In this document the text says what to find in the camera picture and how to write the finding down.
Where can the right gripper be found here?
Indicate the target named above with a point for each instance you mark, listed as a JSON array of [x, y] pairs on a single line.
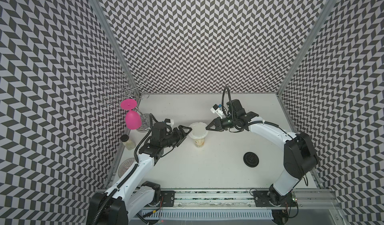
[[218, 125]]

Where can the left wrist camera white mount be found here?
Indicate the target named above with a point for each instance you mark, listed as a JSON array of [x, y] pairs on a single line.
[[169, 122]]

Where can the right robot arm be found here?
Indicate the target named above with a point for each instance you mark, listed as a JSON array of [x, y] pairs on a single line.
[[299, 153]]

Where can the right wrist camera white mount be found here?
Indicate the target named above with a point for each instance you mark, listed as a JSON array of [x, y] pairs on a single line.
[[217, 109]]

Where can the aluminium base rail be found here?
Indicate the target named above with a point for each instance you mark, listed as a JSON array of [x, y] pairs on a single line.
[[237, 204]]

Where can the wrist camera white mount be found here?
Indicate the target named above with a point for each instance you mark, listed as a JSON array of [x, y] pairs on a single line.
[[217, 109], [169, 122]]

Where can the illustrated paper milk tea cup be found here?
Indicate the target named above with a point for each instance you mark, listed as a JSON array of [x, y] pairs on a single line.
[[199, 140]]

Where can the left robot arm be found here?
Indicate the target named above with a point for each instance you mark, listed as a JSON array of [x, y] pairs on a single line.
[[129, 195]]

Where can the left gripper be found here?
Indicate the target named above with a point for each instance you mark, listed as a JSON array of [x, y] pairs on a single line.
[[182, 136]]

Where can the chrome wire glass rack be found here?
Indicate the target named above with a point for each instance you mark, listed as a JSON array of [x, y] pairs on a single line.
[[116, 94]]

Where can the small glass jar black lid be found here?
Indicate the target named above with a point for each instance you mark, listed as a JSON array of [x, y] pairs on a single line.
[[128, 143]]

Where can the pink plastic wine glass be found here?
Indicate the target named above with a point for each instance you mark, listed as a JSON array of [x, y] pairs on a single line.
[[132, 119]]

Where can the black plastic cup lid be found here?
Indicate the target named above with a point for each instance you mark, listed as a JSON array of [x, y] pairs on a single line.
[[251, 159]]

